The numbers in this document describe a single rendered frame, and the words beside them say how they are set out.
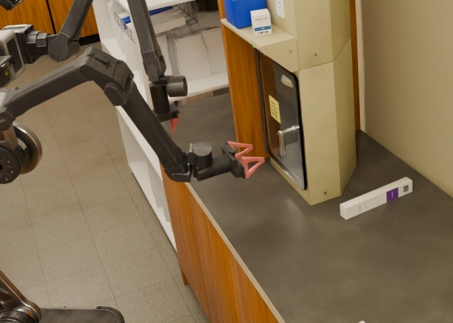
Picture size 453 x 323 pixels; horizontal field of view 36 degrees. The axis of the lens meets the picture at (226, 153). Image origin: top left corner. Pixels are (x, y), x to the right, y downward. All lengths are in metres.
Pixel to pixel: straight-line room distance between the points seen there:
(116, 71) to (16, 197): 2.86
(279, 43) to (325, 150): 0.40
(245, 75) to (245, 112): 0.14
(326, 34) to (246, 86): 0.47
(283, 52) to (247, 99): 0.47
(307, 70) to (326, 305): 0.67
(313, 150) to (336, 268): 0.39
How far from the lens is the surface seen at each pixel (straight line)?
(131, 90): 1.89
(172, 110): 2.44
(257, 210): 2.27
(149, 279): 3.62
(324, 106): 2.13
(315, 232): 2.15
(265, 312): 2.14
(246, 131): 2.49
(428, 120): 2.35
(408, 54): 2.35
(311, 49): 2.05
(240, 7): 2.13
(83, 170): 4.75
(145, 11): 2.37
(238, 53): 2.37
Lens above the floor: 2.19
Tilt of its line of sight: 28 degrees down
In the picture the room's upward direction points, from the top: 8 degrees counter-clockwise
